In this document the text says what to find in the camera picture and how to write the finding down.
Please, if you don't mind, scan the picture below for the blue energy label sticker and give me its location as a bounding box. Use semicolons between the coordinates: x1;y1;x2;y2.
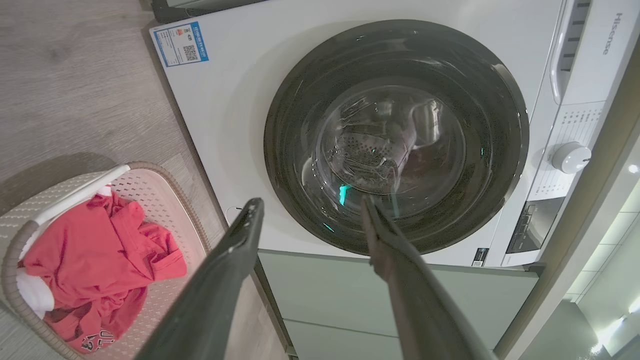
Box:
151;21;209;68

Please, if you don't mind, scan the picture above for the beige perforated laundry basket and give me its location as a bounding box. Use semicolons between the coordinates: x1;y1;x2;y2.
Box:
0;161;211;360

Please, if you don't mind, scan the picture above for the white washer control knob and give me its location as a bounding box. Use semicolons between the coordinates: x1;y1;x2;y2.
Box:
551;141;592;175

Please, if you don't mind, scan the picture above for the dark washer display panel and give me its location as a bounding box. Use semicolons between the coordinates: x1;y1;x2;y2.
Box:
506;196;566;254

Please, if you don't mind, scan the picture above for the dark round washer door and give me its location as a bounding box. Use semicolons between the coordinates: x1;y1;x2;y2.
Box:
263;19;530;256

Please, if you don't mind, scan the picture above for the white front-load washing machine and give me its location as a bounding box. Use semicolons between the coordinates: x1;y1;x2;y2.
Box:
149;0;640;268

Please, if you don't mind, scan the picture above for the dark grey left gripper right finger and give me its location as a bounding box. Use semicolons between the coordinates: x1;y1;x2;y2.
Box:
361;196;496;360

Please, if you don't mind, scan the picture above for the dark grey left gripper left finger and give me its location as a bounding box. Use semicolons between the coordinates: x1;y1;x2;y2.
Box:
135;197;265;360

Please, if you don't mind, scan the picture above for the white detergent drawer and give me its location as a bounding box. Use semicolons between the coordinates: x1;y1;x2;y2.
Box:
550;0;640;106

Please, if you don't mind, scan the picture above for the red garment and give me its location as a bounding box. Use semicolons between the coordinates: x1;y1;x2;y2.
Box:
22;192;188;353

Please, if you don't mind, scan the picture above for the pale green cabinet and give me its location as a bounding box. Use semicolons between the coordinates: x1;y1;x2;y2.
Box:
256;249;540;360

